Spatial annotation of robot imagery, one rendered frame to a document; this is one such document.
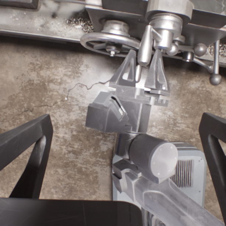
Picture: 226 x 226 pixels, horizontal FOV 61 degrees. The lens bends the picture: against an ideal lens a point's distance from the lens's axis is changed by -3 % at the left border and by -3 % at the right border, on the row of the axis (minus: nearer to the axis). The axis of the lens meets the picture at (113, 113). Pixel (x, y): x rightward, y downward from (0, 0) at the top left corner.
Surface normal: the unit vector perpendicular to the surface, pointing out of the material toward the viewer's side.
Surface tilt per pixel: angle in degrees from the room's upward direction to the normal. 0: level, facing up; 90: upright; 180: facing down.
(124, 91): 38
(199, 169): 0
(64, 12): 0
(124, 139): 31
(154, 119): 0
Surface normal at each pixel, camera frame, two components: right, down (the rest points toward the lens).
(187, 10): 0.43, 0.15
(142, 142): -0.50, -0.76
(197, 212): -0.12, -0.90
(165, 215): -0.84, 0.28
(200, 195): -0.03, 0.08
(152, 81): -0.53, -0.39
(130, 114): -0.62, -0.04
